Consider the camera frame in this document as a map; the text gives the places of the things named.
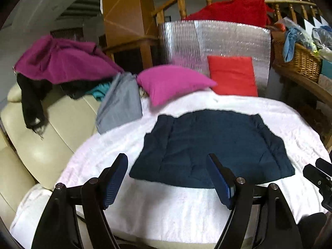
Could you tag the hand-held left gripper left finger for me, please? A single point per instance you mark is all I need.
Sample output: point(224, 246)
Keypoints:
point(115, 184)

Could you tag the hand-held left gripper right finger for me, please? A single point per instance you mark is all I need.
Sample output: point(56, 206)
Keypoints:
point(220, 184)

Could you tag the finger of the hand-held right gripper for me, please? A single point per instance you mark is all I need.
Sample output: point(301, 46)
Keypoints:
point(312, 173)

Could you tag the navy blue jacket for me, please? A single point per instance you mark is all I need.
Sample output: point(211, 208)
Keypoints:
point(207, 145)

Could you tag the dark cloth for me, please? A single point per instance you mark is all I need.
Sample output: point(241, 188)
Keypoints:
point(316, 230)

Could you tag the white blanket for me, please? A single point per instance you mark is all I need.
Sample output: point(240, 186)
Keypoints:
point(168, 207)

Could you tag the cream leather sofa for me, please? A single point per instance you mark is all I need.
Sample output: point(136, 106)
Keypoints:
point(57, 134)

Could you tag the grey garment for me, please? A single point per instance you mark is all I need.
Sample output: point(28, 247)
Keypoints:
point(119, 103)

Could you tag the teal garment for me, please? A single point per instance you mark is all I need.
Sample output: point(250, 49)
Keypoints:
point(99, 90)

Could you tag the red pillow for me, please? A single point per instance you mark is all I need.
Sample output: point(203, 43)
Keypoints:
point(233, 75)

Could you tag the pink pillow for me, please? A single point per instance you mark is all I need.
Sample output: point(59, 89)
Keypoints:
point(173, 83)

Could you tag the wicker basket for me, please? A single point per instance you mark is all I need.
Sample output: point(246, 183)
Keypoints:
point(298, 62)

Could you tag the black garment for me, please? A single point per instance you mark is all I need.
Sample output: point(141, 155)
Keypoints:
point(29, 101)

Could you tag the purple garment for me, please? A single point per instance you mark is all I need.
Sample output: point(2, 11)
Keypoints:
point(64, 62)

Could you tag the blue plastic bag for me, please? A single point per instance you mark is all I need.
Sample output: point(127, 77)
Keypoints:
point(291, 41)

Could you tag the clear plastic bag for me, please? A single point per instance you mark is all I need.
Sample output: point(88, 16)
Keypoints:
point(321, 39)

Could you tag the silver foil insulation panel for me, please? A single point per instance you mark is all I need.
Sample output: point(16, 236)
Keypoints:
point(228, 39)

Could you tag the wooden column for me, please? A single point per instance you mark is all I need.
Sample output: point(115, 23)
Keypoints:
point(124, 13)

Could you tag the red blanket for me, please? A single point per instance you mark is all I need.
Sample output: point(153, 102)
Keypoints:
point(233, 11)

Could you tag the wooden railing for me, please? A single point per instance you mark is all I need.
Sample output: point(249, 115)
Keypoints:
point(181, 2)

